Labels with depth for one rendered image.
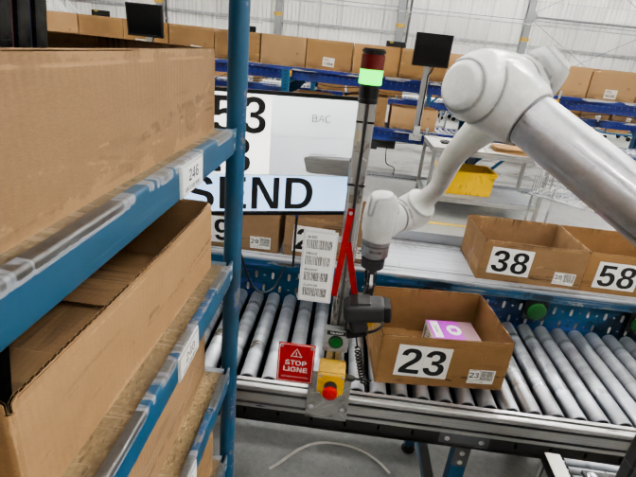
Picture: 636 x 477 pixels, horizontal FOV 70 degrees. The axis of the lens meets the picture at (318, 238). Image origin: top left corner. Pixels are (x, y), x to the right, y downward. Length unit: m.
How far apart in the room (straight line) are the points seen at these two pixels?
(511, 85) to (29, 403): 0.84
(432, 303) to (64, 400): 1.40
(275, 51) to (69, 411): 5.96
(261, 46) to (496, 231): 4.66
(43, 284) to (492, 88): 0.79
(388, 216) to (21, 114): 1.18
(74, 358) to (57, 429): 0.05
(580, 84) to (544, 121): 5.83
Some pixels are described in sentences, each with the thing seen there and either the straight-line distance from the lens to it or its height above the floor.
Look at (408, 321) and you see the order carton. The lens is 1.68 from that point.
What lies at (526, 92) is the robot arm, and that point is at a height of 1.62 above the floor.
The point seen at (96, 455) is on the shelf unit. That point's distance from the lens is 0.44.
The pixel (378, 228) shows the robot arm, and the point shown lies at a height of 1.17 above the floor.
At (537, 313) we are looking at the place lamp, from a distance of 1.94.
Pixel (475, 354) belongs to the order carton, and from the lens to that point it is 1.45.
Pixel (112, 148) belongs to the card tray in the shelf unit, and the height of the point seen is 1.57.
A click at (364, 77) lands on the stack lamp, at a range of 1.03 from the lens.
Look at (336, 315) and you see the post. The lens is 1.22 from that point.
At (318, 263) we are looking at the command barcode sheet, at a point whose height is 1.16.
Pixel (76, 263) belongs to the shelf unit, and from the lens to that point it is 0.30.
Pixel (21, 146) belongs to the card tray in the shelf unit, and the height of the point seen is 1.59.
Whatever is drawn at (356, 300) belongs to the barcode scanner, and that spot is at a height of 1.09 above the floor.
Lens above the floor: 1.66
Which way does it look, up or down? 23 degrees down
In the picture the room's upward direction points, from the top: 6 degrees clockwise
